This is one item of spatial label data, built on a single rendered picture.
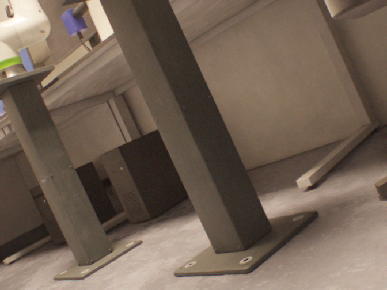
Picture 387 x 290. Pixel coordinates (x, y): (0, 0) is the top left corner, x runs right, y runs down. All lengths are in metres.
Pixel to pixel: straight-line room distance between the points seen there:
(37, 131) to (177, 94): 0.91
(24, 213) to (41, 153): 2.41
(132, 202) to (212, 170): 1.33
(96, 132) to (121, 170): 0.96
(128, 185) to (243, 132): 0.65
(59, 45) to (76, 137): 1.12
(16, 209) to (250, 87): 2.53
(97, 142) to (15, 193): 1.19
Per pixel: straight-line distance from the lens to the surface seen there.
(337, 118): 2.29
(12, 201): 4.33
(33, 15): 2.07
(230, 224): 1.22
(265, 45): 2.37
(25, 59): 3.07
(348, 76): 2.10
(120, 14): 1.27
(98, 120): 3.32
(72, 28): 1.99
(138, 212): 2.48
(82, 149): 3.56
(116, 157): 2.44
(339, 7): 0.90
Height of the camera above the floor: 0.36
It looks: 2 degrees down
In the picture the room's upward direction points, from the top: 25 degrees counter-clockwise
